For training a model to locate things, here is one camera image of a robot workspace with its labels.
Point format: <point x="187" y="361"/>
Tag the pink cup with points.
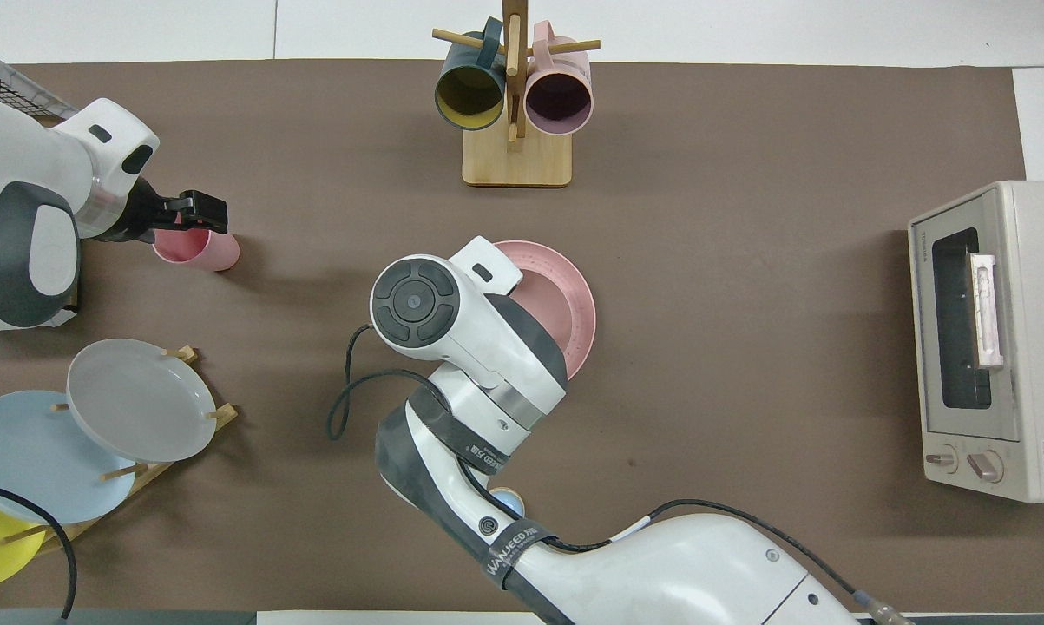
<point x="218" y="252"/>

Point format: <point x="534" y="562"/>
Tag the wooden plate rack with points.
<point x="226" y="414"/>

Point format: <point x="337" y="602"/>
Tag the pink plate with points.
<point x="578" y="304"/>

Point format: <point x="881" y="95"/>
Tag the pink mug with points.
<point x="559" y="97"/>

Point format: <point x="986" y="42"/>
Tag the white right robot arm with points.
<point x="487" y="338"/>

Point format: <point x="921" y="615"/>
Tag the brown table mat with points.
<point x="747" y="391"/>

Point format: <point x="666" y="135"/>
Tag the dark teal mug yellow inside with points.
<point x="469" y="91"/>

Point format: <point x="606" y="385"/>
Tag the grey plate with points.
<point x="140" y="399"/>

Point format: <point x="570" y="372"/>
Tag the beige toaster oven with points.
<point x="1025" y="417"/>

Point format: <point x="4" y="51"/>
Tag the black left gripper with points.
<point x="140" y="217"/>

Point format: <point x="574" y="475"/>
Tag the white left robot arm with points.
<point x="18" y="156"/>

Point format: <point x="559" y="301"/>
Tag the wooden mug tree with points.
<point x="517" y="165"/>

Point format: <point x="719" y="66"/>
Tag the light blue plate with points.
<point x="27" y="460"/>

